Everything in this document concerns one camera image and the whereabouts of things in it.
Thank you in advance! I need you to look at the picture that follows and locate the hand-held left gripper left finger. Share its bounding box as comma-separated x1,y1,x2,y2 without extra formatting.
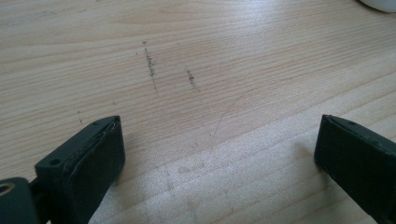
35,115,126,224

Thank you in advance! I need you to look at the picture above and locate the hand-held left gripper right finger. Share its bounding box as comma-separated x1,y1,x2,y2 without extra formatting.
314,114,396,224

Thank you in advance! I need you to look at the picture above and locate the white round object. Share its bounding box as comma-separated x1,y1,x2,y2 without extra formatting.
358,0,396,14

